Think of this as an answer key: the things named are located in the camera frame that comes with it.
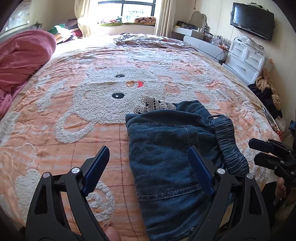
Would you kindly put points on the white vanity desk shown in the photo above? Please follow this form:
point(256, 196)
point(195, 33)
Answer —
point(195, 39)

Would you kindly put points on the peach bear pattern bedspread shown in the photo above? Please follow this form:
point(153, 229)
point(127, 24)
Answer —
point(77, 103)

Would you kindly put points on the cherry blossom wall painting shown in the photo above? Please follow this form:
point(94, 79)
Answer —
point(14, 14)

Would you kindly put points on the clothes heap on chair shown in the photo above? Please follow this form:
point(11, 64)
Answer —
point(265, 91)

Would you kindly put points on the vanity mirror white frame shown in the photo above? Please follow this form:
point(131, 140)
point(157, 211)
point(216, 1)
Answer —
point(198, 20)

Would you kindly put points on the window with dark frame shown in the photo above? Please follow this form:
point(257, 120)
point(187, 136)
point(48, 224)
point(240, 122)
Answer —
point(124, 11)

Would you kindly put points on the blue denim pants lace trim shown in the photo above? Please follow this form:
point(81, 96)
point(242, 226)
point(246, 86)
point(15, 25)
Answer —
point(170, 198)

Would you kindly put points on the right hand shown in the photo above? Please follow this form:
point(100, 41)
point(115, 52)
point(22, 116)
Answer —
point(280, 191)

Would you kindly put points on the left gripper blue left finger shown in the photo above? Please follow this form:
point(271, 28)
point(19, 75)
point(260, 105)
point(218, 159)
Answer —
point(47, 218)

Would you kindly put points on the cream window curtain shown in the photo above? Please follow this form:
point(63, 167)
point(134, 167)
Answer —
point(165, 15)

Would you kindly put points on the white drawer cabinet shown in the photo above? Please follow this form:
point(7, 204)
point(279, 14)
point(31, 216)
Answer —
point(245, 62)

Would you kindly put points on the black wall television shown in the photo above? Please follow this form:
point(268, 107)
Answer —
point(254, 20)

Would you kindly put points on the purple grey quilt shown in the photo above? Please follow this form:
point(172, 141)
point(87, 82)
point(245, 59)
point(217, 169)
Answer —
point(150, 41)

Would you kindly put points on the clothes on window sill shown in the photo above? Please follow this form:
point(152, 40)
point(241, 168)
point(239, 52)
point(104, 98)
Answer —
point(149, 20)

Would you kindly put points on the left hand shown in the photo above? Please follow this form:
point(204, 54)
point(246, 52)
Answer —
point(111, 232)

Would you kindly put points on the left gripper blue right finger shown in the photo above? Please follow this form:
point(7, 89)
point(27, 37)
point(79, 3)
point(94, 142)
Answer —
point(237, 210)

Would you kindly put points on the pink crumpled blanket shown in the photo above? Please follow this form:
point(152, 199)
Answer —
point(21, 57)

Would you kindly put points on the pile of folded clothes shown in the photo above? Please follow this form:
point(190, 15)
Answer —
point(66, 32)

